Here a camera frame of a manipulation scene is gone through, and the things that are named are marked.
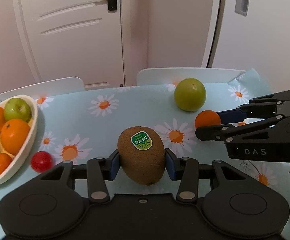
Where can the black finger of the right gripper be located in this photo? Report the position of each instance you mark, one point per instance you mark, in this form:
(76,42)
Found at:
(262,107)
(225,128)

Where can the large orange near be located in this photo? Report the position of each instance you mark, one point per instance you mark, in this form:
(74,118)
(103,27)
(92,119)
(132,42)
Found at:
(13,135)

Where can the white chair back left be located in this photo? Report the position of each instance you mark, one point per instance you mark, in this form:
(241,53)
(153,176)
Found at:
(55,87)

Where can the red cherry tomato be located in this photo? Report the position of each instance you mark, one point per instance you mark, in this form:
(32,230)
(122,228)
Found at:
(41,161)

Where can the white chair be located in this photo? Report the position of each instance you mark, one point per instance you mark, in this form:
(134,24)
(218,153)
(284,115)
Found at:
(161,76)
(55,87)

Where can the green apple on table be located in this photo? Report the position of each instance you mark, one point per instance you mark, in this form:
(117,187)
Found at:
(190,95)

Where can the brown kiwi with sticker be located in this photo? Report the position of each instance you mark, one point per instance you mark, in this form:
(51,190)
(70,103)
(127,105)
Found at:
(142,154)

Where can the white chair back right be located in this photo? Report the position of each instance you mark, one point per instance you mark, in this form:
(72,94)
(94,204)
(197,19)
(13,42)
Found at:
(161,76)

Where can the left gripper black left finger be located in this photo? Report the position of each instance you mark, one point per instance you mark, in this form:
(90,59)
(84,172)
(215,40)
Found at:
(99,170)

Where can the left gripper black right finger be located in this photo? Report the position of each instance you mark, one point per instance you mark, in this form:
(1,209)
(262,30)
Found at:
(187,171)

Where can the cream oval fruit bowl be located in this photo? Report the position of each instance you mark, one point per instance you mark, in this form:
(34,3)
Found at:
(19,159)

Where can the small mandarin orange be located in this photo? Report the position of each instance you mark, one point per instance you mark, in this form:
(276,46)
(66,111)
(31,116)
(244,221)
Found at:
(207,118)

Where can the green apple in bowl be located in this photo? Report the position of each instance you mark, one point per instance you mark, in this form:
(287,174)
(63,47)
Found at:
(17,108)

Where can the white panel door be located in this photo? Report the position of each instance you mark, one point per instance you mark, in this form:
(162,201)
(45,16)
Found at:
(63,38)

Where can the light blue daisy tablecloth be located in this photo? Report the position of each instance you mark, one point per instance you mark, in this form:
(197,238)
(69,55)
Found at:
(70,125)

